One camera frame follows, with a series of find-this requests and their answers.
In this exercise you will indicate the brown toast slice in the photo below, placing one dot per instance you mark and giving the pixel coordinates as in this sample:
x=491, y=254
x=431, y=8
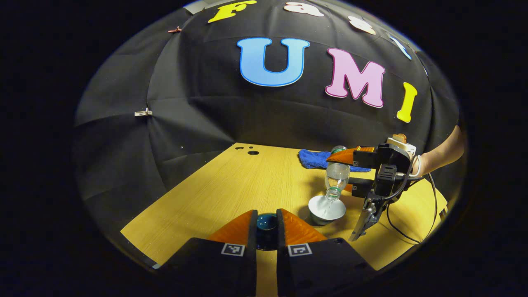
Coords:
x=399, y=136

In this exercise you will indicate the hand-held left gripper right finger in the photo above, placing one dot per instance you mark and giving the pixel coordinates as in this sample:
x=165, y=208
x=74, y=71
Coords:
x=280, y=237

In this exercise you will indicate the white toaster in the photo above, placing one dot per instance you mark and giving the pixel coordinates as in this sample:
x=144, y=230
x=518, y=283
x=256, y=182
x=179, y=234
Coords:
x=406, y=147

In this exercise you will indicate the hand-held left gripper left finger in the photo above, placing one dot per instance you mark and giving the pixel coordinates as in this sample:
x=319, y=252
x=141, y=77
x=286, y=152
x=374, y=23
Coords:
x=252, y=235

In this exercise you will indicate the clear water bottle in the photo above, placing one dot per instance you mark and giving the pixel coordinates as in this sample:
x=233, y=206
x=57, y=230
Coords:
x=337, y=175

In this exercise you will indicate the blue towel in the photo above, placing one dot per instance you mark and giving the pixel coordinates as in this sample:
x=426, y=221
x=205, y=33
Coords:
x=313, y=159

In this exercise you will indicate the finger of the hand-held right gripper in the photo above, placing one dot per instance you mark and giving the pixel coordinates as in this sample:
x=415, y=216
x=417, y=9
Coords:
x=363, y=157
x=365, y=187

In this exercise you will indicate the dark blue teacup lid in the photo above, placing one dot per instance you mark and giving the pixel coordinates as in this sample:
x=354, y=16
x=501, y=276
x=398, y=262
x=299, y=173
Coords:
x=267, y=225

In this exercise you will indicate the white teacup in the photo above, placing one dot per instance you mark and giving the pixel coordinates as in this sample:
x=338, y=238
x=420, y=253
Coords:
x=319, y=208

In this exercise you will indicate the black backdrop cloth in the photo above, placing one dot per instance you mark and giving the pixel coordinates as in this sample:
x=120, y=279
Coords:
x=198, y=115

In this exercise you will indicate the silver metal clip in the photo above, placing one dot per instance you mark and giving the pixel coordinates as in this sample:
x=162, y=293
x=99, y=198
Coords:
x=143, y=112

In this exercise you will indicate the red clip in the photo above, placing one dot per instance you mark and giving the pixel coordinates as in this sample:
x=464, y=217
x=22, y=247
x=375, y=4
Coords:
x=175, y=29

